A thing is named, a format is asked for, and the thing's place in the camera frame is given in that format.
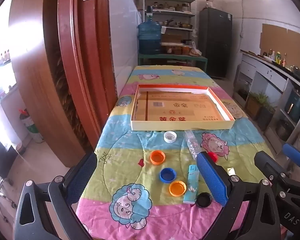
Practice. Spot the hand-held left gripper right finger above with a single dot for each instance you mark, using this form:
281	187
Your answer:
212	177

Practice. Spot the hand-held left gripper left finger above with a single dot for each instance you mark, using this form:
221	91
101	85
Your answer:
82	177

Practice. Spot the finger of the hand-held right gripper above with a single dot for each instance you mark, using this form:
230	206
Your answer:
266	161
293	154

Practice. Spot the gold rectangular lighter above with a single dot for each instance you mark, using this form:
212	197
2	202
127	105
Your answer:
231	171

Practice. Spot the red bottle cap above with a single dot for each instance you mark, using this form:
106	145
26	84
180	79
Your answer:
213	156

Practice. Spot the teal floral lighter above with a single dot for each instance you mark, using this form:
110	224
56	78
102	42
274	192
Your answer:
191	187

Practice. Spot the black bottle cap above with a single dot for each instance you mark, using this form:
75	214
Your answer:
203	200

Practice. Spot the orange bottle cap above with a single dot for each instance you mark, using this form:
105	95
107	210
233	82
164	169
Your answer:
157	157
177	188

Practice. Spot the clear plastic rectangular box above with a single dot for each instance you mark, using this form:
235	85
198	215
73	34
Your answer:
191	142

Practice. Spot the blue bottle cap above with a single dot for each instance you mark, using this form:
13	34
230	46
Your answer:
168	175

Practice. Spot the white bottle cap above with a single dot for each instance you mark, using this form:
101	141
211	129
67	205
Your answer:
170	137

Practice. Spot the orange-rimmed shallow box tray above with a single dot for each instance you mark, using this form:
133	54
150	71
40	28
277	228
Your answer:
182	126

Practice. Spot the dark metal pot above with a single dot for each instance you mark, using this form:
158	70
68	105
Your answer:
282	130

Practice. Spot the dark planter box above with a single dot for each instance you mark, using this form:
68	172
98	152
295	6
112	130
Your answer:
265	118

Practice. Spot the dark teal pot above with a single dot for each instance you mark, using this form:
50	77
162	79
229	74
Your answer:
295	102

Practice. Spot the wooden planter with green plants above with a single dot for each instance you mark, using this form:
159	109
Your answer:
255	103

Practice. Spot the flattened cardboard carton sheet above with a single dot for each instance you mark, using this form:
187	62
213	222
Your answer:
180	110

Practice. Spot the white kitchen counter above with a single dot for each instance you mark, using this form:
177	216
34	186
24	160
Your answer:
267	75

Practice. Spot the chair wheel base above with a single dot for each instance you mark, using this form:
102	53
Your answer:
0	197

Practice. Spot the row of condiment bottles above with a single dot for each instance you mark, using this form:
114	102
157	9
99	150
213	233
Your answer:
278	58

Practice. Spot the red-brown wooden door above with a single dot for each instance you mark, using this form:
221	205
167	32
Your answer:
72	55

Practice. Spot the green metal table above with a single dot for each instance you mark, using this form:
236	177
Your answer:
172	57

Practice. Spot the plastic bag of food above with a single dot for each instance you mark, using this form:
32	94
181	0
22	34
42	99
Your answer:
195	51

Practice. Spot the dark grey refrigerator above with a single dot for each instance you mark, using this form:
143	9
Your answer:
215	42

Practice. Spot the black frying pan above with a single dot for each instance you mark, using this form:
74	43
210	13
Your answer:
186	41

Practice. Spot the blue water jug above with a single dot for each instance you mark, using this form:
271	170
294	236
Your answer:
149	38

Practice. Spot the brass bowl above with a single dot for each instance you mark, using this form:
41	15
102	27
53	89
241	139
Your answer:
186	26

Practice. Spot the steel bowl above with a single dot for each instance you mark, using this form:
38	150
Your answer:
164	23

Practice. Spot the white metal shelf rack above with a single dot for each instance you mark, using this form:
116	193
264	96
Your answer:
170	16

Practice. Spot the glass jar with lid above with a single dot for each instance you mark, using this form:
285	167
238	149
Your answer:
209	3

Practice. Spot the row of glass jars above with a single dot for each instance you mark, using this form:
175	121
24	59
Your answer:
170	7

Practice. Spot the water jug pump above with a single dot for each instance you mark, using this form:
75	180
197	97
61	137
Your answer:
148	12

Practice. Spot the cardboard sheet on wall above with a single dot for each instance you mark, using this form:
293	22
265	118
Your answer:
280	37

